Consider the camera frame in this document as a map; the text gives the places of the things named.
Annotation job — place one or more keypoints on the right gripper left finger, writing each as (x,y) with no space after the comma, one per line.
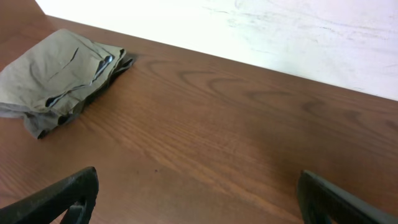
(74,197)

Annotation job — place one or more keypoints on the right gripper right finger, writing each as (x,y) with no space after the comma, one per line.
(320,201)

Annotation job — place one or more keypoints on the grey shorts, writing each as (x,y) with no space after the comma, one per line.
(40,124)

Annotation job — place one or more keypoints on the beige shorts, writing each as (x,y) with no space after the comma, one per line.
(58,72)

